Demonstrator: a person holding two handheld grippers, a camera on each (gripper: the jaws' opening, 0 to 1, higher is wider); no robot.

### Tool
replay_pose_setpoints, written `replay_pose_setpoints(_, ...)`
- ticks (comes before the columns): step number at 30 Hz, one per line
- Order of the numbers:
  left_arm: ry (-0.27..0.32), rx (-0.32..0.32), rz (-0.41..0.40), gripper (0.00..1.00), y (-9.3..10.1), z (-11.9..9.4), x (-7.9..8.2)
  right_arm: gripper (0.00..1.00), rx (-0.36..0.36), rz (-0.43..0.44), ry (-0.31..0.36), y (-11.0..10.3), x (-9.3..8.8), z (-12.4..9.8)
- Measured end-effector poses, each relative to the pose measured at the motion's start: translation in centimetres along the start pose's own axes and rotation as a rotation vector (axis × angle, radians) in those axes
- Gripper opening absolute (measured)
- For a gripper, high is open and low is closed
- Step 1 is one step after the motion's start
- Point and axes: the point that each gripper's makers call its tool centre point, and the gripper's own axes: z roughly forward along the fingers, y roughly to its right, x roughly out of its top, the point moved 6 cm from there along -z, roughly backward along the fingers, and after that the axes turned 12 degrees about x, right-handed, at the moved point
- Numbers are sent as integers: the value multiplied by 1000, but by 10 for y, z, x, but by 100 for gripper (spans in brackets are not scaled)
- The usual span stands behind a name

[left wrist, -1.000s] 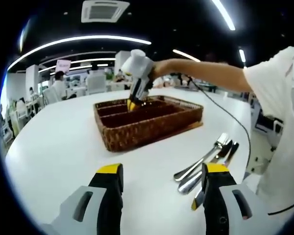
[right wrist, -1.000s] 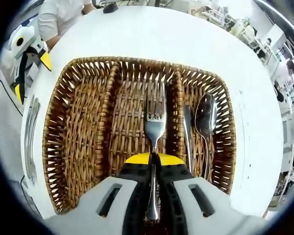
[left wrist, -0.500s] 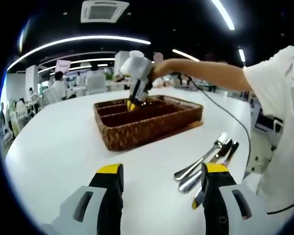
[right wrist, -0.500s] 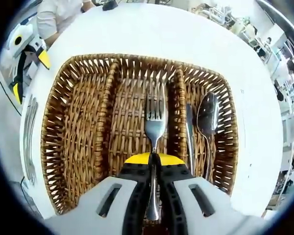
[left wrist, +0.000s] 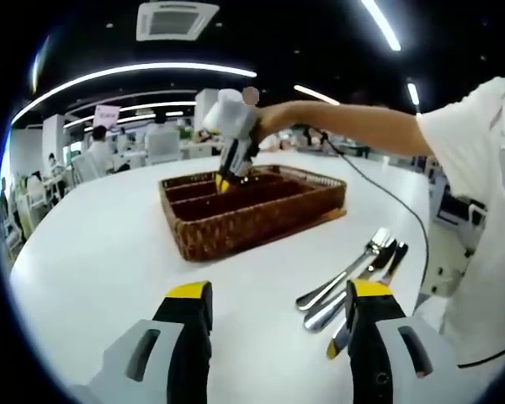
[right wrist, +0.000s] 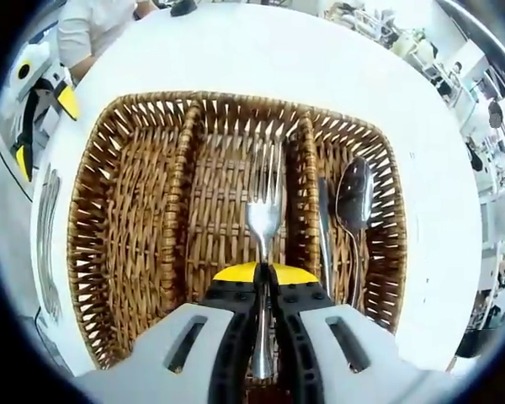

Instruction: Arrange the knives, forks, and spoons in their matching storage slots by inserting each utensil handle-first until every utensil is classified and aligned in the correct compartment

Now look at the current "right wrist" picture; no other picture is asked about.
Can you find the brown wicker storage tray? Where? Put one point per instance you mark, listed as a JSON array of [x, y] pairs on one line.
[[143, 210]]

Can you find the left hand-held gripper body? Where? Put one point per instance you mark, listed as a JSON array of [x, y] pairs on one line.
[[33, 67]]

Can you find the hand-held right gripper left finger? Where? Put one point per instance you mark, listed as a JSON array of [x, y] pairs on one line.
[[172, 357]]

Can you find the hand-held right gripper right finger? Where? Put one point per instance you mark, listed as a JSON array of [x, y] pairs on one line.
[[362, 362]]

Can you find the small black device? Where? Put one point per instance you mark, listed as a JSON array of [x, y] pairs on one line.
[[183, 7]]

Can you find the silver metal spoon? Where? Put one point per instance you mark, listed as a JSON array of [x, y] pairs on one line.
[[355, 198], [325, 219]]

